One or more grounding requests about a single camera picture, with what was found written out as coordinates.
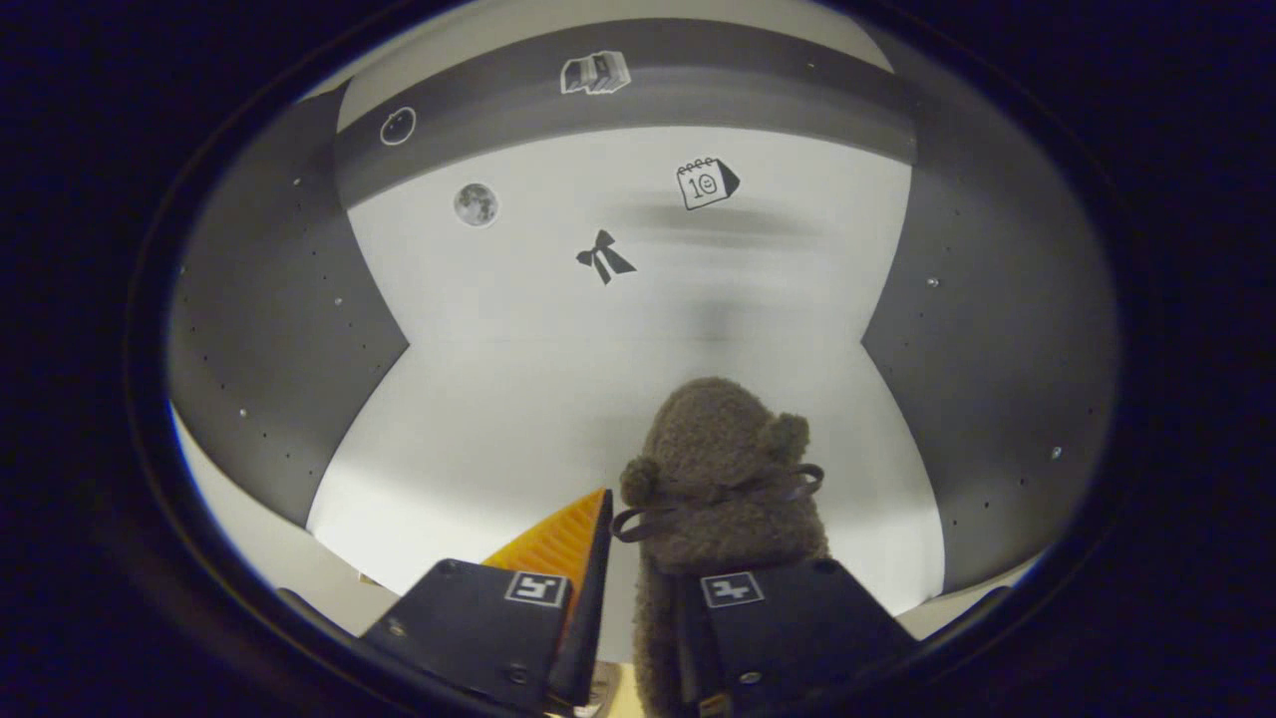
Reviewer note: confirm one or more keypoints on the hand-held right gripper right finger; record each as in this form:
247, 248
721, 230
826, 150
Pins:
788, 628

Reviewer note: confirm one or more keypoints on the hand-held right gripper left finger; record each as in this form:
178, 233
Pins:
590, 618

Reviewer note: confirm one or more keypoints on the brown fuzzy shoe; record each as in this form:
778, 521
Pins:
718, 449

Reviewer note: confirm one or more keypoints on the white shoe cabinet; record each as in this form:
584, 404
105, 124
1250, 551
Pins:
518, 399

